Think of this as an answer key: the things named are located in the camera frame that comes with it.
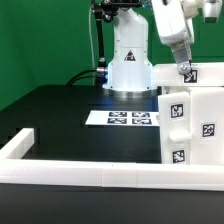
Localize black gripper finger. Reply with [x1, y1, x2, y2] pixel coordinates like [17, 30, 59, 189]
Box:
[171, 42, 192, 75]

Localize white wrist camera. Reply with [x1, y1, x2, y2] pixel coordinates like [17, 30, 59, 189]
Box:
[202, 0, 222, 23]

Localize white cabinet body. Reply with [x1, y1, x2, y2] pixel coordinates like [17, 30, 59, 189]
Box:
[157, 84, 224, 166]

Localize white cabinet top box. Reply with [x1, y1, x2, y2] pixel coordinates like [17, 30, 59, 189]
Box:
[152, 62, 224, 87]

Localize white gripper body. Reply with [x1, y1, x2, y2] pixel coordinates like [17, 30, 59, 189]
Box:
[152, 0, 194, 46]

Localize white U-shaped obstacle wall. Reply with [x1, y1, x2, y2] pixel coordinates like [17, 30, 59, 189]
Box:
[0, 128, 224, 191]

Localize black cables at base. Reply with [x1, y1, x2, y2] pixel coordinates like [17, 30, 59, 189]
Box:
[65, 68, 107, 87]

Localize white base tag plate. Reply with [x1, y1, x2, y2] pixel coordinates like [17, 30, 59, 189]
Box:
[86, 110, 159, 127]

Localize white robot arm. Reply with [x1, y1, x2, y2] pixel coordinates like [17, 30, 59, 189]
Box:
[103, 0, 222, 95]

